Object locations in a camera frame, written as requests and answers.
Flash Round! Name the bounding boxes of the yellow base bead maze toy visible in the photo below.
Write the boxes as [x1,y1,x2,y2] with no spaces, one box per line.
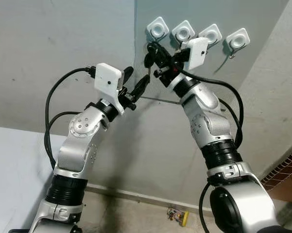
[166,207,189,227]

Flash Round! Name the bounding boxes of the white square wall hook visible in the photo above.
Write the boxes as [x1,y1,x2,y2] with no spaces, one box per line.
[224,28,251,60]
[198,23,223,48]
[146,17,171,42]
[171,20,196,44]

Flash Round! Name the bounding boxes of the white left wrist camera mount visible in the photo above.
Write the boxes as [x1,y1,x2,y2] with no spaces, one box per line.
[95,63,125,115]

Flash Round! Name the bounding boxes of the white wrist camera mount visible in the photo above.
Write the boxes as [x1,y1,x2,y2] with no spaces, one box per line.
[95,63,125,115]
[181,37,209,71]

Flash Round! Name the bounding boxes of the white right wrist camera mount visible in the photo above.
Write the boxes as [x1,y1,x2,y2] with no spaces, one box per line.
[181,37,209,71]

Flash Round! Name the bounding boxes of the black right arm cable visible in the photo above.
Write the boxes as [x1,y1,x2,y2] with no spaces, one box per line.
[198,182,212,233]
[180,70,245,149]

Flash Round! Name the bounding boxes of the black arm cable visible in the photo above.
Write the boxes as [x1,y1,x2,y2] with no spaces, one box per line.
[198,182,212,233]
[180,70,245,149]
[44,67,97,169]

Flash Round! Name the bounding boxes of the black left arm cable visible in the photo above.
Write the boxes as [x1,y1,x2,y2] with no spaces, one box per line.
[44,67,97,169]

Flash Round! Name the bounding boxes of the grey wall skirting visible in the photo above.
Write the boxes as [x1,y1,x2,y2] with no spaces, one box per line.
[85,183,212,211]

